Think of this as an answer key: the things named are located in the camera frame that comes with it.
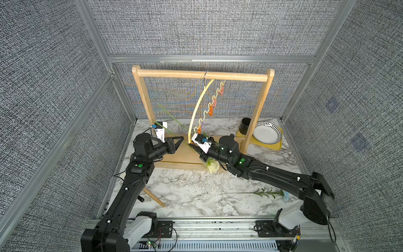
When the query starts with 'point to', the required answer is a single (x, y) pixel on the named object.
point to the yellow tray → (276, 146)
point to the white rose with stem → (211, 165)
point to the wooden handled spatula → (154, 197)
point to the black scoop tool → (140, 199)
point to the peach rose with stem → (171, 116)
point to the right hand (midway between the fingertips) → (191, 137)
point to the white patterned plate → (266, 133)
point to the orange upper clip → (211, 111)
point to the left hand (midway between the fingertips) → (185, 137)
